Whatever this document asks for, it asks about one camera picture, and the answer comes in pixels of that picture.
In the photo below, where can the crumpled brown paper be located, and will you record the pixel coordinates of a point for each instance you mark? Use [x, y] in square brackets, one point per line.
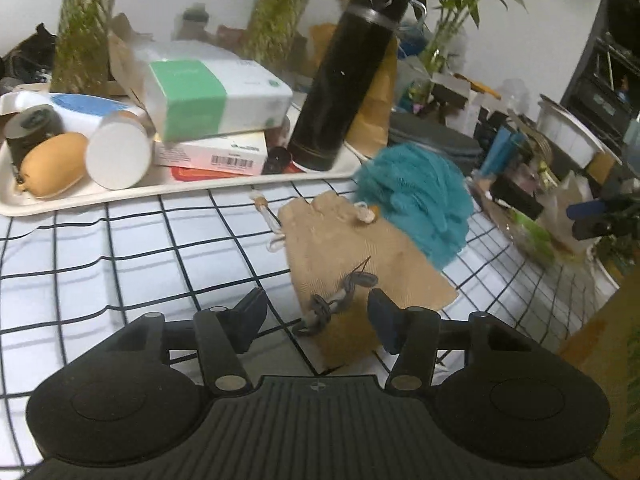
[125, 60]

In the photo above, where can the white lidded jar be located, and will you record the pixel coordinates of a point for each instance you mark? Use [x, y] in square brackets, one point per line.
[117, 155]

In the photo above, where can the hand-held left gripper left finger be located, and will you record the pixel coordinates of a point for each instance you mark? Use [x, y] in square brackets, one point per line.
[250, 317]

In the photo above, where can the green packet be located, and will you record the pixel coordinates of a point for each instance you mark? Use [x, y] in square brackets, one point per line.
[532, 235]

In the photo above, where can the blue carton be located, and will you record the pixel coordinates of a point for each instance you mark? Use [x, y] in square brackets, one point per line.
[500, 152]

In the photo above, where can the brown cardboard box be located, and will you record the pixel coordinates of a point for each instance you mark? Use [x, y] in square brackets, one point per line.
[615, 335]

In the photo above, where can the teal bath loofah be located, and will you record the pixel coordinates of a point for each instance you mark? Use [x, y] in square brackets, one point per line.
[415, 195]

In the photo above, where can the black white checked tablecloth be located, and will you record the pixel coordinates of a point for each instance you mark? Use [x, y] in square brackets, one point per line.
[125, 260]

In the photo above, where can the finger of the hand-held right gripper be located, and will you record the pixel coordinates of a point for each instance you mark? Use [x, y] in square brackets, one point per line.
[595, 230]
[587, 210]

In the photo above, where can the black pouch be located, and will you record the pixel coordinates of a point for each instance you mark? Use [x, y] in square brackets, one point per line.
[515, 197]

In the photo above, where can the red flat packet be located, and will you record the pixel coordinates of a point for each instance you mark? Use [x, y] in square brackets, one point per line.
[200, 172]

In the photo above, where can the small dark jar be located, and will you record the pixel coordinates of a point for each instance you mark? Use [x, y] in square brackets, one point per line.
[192, 22]

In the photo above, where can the white pink barcode box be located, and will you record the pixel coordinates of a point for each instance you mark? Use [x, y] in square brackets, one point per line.
[200, 152]

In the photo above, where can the white ribbed container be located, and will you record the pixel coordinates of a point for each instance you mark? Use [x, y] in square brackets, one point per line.
[565, 130]

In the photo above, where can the black thermos bottle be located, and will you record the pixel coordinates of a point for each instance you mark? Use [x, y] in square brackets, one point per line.
[340, 85]

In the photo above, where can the green white tissue pack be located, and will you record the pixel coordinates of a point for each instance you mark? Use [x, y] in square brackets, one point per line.
[210, 100]

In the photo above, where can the black storage rack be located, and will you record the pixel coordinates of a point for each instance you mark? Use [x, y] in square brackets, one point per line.
[610, 60]

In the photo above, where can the grey zip case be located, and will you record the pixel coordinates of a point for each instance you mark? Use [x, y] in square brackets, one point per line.
[440, 142]

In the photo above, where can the dark cylindrical jar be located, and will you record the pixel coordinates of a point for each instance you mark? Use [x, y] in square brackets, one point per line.
[32, 122]

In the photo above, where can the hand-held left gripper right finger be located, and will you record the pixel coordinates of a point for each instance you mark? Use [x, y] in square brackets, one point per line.
[382, 321]

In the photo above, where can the small black cap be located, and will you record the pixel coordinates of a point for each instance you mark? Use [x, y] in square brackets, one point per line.
[277, 160]

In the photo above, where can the white tray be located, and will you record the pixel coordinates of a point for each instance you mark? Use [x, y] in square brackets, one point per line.
[150, 195]

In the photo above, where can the white blue tube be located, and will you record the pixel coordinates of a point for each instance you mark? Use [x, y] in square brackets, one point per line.
[85, 110]

